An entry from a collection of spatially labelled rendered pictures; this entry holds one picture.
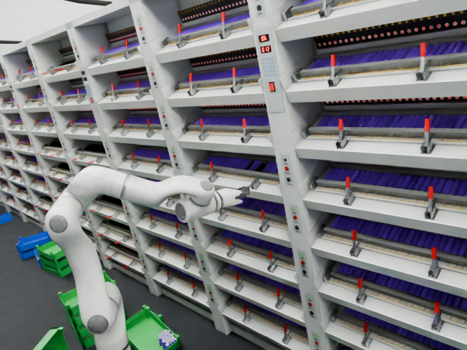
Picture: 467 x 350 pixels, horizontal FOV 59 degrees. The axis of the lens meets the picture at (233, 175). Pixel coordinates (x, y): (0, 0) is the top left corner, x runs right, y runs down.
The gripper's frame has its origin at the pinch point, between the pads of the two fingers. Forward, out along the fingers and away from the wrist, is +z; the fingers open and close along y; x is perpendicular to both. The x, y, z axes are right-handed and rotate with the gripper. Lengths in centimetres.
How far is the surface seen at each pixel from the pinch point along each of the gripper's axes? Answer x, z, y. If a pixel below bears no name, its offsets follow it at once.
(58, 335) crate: -91, -45, -118
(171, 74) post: 49, 3, -45
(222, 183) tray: -0.5, 5.8, -19.8
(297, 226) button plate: -12.6, 6.5, 21.2
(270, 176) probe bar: 4.5, 9.8, 6.0
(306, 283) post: -38.8, 11.2, 20.1
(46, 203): -57, 19, -304
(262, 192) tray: -1.1, 4.8, 5.4
